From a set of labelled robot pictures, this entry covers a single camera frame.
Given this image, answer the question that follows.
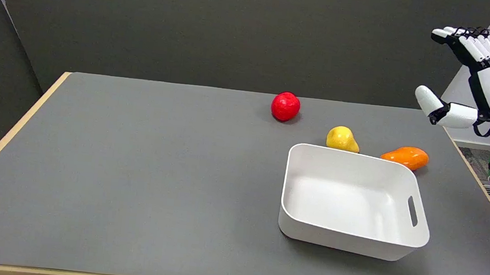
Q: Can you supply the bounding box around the red apple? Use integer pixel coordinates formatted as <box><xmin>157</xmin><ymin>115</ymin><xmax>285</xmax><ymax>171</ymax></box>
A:
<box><xmin>270</xmin><ymin>90</ymin><xmax>302</xmax><ymax>124</ymax></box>

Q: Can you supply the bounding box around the orange mango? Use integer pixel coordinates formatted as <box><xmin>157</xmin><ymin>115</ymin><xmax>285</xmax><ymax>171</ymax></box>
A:
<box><xmin>379</xmin><ymin>144</ymin><xmax>430</xmax><ymax>173</ymax></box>

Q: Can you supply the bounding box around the yellow pear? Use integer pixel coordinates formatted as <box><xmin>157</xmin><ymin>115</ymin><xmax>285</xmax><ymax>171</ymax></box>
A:
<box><xmin>325</xmin><ymin>124</ymin><xmax>362</xmax><ymax>154</ymax></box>

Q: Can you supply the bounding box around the white plastic bin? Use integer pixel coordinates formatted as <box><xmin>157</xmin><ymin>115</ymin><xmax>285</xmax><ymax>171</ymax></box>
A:
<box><xmin>275</xmin><ymin>141</ymin><xmax>438</xmax><ymax>265</ymax></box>

